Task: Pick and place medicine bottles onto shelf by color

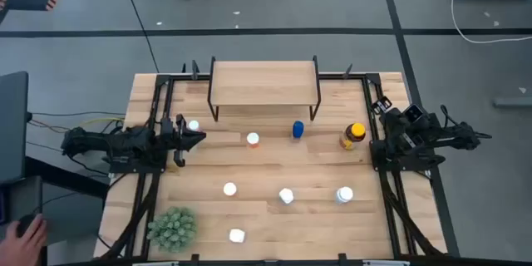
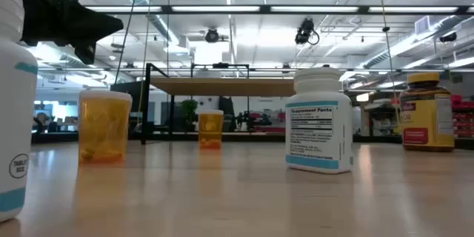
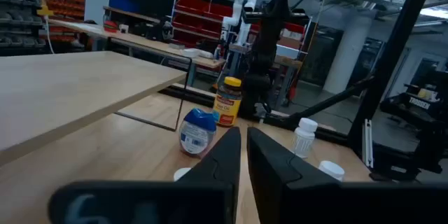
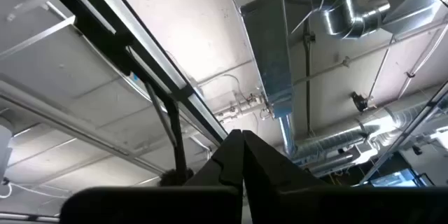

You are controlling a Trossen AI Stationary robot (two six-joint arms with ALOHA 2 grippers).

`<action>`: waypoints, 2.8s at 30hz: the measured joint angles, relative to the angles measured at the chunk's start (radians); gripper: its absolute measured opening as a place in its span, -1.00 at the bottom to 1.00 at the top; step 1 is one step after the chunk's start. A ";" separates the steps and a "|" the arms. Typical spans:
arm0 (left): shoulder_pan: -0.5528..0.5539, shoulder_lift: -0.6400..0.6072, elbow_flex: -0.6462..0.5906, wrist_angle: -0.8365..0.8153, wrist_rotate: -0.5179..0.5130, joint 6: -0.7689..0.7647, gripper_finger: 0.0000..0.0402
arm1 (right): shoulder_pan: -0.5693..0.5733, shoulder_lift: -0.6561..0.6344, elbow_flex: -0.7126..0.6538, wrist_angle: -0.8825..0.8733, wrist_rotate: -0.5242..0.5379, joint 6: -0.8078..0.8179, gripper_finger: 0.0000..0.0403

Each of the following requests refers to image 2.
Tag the white ceiling air vent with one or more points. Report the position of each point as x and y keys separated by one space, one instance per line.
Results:
x=423 y=24

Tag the person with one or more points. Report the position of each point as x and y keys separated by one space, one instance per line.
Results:
x=41 y=120

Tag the white supplement facts bottle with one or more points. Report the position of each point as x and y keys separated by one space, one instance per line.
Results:
x=318 y=140

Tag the large white bottle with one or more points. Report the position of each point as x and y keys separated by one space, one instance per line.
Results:
x=15 y=100

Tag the round black ceiling fixture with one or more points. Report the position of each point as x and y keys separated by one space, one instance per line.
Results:
x=212 y=35

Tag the black overhead light bar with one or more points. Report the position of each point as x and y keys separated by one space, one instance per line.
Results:
x=264 y=9

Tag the black ceiling speaker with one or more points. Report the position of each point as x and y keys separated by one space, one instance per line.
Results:
x=448 y=37

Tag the wooden shelf black metal frame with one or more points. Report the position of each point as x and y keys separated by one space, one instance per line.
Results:
x=222 y=87

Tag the red parts rack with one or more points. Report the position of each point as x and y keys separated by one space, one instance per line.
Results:
x=268 y=129

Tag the shelving with red bins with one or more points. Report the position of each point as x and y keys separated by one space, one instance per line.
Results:
x=463 y=118

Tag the small amber pill vial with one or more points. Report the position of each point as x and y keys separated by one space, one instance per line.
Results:
x=210 y=129

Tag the potted green plant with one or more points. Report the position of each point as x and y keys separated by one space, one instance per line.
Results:
x=189 y=109

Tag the black monitor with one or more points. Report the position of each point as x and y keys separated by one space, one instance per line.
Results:
x=124 y=86

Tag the black table rig frame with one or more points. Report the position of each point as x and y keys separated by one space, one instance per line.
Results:
x=259 y=137

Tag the yellow fish oil bottle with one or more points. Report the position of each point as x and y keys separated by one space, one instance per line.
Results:
x=426 y=118

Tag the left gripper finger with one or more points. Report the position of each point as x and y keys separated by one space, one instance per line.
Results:
x=86 y=52
x=100 y=26

